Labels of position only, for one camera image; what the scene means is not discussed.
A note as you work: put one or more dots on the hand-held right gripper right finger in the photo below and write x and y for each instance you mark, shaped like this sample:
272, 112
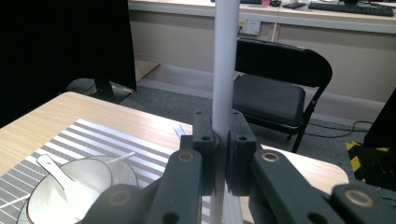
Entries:
239, 161

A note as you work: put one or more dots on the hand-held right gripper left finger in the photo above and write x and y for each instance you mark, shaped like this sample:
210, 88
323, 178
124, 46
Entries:
207, 155

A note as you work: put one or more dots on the white plate with black rim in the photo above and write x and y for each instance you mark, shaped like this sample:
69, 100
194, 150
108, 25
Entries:
124, 174

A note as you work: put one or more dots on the white ceramic spoon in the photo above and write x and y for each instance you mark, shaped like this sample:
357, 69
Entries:
77, 194

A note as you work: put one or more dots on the white bowl with black rim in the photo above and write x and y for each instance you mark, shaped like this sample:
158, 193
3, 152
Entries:
49, 202

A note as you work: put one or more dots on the black folding chair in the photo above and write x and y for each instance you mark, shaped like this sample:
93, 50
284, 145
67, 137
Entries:
267, 99

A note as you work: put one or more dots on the grey white striped placemat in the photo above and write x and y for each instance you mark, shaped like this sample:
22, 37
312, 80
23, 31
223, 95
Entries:
93, 137

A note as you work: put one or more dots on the beige room desk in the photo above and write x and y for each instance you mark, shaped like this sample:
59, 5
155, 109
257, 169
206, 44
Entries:
193, 9

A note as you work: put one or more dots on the black curtain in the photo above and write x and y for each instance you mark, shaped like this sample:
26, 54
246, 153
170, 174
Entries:
384, 124
62, 46

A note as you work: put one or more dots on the black flat desk device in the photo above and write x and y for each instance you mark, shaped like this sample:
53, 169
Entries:
294, 5

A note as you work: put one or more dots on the black keyboard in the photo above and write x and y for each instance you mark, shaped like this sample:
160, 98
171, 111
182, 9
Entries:
351, 8

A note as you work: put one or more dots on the white wall socket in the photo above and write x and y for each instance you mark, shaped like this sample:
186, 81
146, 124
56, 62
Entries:
250, 27

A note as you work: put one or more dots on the beige wall conduit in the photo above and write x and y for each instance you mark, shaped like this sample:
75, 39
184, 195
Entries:
274, 31

